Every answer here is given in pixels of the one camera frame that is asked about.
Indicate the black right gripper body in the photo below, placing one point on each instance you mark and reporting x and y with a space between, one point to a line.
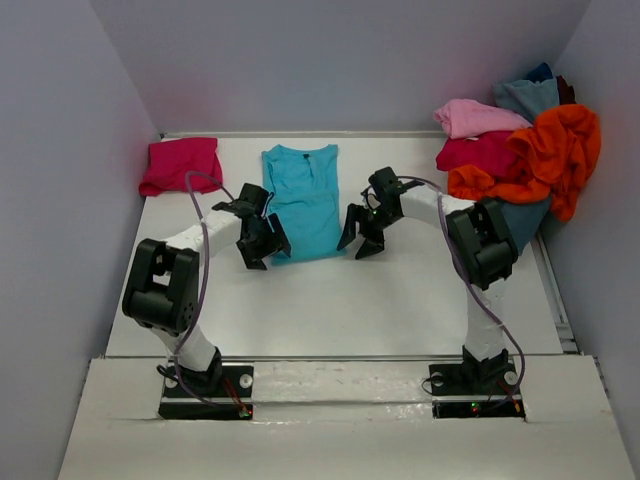
376 220

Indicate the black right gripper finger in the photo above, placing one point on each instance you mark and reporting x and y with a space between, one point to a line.
370 247
353 217

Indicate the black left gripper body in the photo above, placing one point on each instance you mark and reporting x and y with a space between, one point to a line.
261 244

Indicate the turquoise t-shirt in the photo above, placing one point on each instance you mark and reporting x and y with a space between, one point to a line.
304 185

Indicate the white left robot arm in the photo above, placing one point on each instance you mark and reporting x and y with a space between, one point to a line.
166 285

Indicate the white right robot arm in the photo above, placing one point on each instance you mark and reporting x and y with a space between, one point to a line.
483 254

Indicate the magenta t-shirt in pile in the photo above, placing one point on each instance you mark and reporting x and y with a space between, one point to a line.
487 152

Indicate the pink t-shirt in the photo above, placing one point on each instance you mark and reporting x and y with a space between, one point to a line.
466 118

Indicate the folded magenta t-shirt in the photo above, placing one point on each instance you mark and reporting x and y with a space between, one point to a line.
170 161

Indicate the slate blue t-shirt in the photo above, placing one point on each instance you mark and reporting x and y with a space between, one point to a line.
523 220

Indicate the orange t-shirt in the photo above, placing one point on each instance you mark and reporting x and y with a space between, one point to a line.
554 159

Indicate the grey-blue t-shirt at back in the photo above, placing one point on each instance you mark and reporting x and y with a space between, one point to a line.
526 98

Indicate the dark blue t-shirt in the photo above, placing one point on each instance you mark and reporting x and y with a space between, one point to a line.
540 73

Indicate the maroon t-shirt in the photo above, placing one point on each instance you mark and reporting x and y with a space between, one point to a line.
566 92

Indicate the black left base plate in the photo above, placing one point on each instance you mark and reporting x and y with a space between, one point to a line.
229 400

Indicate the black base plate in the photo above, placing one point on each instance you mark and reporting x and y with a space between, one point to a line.
229 400
453 397

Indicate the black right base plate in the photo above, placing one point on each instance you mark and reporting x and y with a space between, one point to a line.
453 397

